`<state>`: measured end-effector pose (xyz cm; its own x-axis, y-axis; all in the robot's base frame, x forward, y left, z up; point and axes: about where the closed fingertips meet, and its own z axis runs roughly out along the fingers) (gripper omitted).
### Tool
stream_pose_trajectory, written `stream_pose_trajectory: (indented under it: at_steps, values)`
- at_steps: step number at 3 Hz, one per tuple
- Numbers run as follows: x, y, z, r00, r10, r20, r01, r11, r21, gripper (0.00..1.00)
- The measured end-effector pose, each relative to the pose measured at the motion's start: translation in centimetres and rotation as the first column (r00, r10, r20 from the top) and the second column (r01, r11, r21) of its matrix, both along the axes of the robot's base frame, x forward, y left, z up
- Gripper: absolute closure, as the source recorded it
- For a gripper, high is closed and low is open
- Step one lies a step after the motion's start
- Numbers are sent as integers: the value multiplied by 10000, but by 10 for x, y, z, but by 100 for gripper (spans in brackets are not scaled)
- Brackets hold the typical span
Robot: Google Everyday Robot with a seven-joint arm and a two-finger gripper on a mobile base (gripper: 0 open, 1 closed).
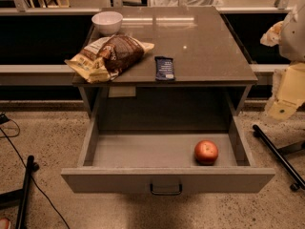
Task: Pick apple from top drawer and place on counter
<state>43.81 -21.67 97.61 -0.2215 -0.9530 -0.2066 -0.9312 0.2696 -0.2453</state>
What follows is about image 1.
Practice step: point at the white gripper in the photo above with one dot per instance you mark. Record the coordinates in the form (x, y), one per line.
(294, 37)

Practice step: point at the red apple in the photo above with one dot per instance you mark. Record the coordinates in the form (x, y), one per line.
(206, 152)

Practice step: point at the grey cabinet with counter top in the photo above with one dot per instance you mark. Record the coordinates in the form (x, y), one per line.
(212, 75)

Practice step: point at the white label under counter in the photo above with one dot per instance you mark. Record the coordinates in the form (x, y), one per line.
(125, 91)

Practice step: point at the open grey top drawer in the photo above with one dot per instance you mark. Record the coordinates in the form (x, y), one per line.
(126, 153)

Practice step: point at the dark blue snack bar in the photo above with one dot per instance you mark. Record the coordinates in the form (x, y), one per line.
(164, 68)

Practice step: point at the white mesh basket background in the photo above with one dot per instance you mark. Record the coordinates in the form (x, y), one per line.
(189, 3)

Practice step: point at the bagged brown bread loaf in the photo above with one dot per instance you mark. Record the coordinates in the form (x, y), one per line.
(107, 57)

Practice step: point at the white ceramic bowl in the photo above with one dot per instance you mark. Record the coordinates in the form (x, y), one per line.
(107, 22)

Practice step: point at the black stand leg left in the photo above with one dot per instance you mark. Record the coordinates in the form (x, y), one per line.
(20, 196)

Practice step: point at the black drawer handle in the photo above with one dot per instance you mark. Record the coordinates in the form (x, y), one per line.
(175, 190)

